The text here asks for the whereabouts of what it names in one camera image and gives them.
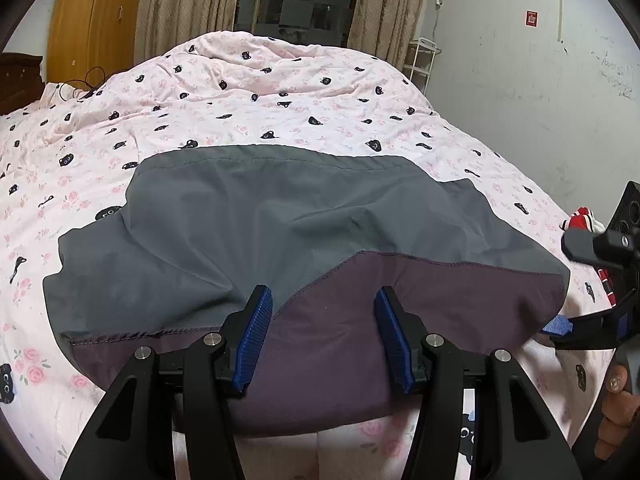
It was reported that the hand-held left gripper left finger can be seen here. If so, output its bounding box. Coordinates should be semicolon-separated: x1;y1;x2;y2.
60;285;275;480

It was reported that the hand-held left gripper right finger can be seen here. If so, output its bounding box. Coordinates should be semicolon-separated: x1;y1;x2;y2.
375;286;583;480

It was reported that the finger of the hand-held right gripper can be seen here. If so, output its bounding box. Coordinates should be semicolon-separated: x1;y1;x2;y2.
541;304;640;352
561;227;599;262

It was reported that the grey purple garment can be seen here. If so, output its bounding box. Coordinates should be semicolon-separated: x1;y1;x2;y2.
42;144;572;436

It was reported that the person's right hand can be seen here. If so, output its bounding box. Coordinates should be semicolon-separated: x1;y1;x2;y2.
596;364;640;462

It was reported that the red white striped cloth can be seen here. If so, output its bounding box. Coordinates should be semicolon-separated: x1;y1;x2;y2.
560;206;621;307

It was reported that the pink printed blanket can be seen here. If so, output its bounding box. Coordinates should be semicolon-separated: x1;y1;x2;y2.
0;30;632;480

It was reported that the beige curtain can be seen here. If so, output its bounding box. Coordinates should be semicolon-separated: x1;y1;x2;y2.
346;0;435;70
134;0;247;70

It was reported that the dark window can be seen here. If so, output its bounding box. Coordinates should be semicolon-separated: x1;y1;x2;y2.
234;0;365;50

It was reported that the dark wooden headboard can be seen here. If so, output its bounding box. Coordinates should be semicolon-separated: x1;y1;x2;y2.
0;52;47;117

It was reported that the wooden wardrobe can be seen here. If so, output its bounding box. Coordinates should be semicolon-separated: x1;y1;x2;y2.
45;0;152;87

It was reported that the white wire rack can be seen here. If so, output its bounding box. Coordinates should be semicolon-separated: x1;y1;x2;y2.
402;37;444;95

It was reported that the black cable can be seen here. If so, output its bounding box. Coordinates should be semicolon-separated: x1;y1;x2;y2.
56;67;109;102

